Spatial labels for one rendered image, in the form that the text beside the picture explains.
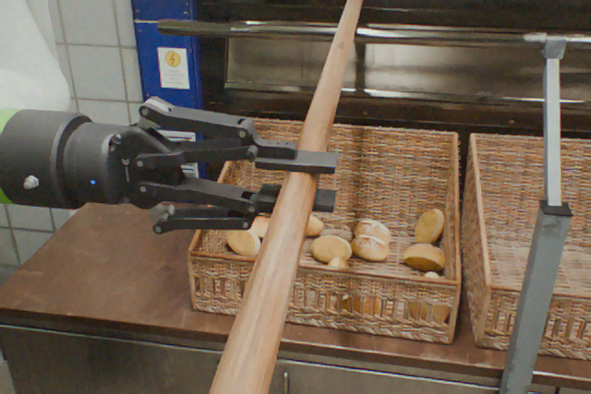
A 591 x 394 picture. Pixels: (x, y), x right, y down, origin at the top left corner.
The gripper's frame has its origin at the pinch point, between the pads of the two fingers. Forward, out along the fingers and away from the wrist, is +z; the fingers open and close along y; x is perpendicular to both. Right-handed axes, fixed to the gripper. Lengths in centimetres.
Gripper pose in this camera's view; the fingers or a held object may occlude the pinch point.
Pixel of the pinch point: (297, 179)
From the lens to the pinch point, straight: 52.9
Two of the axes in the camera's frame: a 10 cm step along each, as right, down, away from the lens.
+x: -1.6, 4.5, -8.8
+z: 9.9, 0.8, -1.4
